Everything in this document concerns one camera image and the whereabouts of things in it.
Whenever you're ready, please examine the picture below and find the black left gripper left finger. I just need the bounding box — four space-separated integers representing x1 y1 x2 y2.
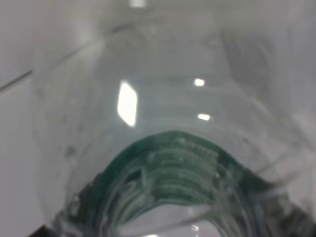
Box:
28 225 56 237

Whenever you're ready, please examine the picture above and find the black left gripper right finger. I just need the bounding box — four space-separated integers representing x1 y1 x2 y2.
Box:
246 170 316 237

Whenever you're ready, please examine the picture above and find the clear plastic bottle green label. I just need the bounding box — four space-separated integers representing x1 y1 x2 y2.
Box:
32 0 316 237

